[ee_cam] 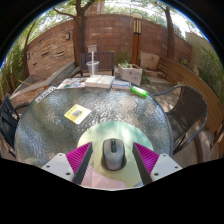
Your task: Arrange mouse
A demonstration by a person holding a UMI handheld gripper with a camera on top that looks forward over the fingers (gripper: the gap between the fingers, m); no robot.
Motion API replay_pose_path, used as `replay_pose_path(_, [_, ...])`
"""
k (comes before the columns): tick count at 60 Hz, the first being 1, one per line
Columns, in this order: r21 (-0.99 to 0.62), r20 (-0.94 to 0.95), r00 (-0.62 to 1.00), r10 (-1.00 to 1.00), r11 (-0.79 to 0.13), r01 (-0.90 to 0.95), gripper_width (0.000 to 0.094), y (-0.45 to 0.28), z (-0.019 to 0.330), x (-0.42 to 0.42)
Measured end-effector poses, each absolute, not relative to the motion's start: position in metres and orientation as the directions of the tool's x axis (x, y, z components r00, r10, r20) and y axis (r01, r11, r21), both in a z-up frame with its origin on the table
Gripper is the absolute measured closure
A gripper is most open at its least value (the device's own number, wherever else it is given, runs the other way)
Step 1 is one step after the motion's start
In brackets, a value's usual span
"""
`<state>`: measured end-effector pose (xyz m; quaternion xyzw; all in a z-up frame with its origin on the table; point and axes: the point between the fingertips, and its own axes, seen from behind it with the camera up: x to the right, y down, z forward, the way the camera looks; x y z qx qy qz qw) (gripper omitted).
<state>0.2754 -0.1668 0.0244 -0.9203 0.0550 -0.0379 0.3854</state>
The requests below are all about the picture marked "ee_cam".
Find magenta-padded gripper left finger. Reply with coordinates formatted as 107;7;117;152
41;142;94;185

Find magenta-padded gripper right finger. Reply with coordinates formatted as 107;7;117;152
132;142;184;186

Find grey and black computer mouse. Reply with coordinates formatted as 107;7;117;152
101;137;127;172

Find yellow square card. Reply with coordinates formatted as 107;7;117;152
63;103;92;125

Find dark wicker patio chair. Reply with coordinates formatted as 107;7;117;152
151;84;209;156

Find white licence plate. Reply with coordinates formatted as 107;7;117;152
34;85;58;104

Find bright green tube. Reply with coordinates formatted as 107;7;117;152
130;85;149;99

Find stone raised garden bed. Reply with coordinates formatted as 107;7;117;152
9;61;78;108

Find thin blue book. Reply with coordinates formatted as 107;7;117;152
111;79;132;91

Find thick white book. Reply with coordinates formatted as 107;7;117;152
84;74;116;90

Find white planter with plants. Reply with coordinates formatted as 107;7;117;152
117;60;144;87

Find clear plastic cup with straw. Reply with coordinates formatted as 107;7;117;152
85;50;100;78

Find beige stone block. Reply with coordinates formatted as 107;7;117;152
139;51;161;71

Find slim leaning tree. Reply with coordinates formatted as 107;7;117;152
163;6;177;61

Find thick forked tree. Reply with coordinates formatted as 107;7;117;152
53;0;98;66

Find grey wall box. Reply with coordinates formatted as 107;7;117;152
87;44;99;54

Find wooden garden lamp post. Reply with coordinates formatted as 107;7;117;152
130;13;144;66

